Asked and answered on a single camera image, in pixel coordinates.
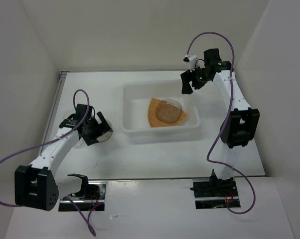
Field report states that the aluminium table frame rail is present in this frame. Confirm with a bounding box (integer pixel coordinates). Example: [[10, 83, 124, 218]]
[[40, 71, 69, 144]]

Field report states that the clear plastic cup front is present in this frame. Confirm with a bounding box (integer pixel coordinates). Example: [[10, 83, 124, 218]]
[[74, 138, 86, 148]]

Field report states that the translucent plastic bin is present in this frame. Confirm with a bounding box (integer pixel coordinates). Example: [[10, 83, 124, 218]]
[[119, 80, 201, 144]]

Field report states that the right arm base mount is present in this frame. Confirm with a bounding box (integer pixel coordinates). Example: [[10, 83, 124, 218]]
[[190, 178, 241, 210]]

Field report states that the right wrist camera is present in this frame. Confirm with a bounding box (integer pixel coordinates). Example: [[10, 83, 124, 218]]
[[183, 54, 198, 72]]

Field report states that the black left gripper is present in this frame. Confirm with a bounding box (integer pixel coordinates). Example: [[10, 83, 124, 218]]
[[83, 112, 112, 145]]

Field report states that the clear plastic cup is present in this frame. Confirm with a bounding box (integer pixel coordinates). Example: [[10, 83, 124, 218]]
[[63, 110, 76, 121], [74, 138, 86, 148]]

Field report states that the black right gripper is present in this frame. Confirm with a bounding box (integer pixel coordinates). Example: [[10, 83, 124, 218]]
[[180, 64, 211, 95]]

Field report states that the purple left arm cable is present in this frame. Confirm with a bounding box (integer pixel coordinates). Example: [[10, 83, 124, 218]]
[[0, 89, 105, 237]]

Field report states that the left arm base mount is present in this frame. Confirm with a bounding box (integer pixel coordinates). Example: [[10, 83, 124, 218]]
[[57, 178, 107, 212]]

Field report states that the clear glass plate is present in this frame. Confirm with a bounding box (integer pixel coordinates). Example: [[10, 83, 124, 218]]
[[155, 99, 183, 124], [97, 120, 113, 143]]

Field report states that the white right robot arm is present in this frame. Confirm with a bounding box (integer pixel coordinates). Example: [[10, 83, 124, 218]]
[[180, 48, 260, 196]]

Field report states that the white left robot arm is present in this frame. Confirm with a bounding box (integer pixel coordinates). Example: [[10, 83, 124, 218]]
[[14, 104, 113, 211]]

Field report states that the woven bamboo basket tray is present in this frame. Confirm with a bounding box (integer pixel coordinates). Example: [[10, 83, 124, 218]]
[[147, 98, 187, 127]]

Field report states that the clear plastic cup rear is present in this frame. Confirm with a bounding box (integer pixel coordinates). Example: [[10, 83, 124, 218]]
[[63, 110, 76, 121]]

